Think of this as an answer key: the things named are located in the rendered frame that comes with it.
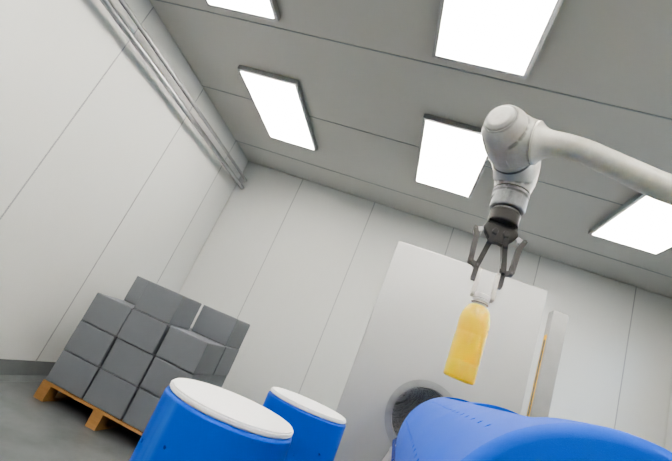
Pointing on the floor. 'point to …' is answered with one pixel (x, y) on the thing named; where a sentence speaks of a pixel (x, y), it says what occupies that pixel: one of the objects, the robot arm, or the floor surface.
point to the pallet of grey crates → (140, 354)
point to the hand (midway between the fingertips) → (485, 285)
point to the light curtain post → (548, 365)
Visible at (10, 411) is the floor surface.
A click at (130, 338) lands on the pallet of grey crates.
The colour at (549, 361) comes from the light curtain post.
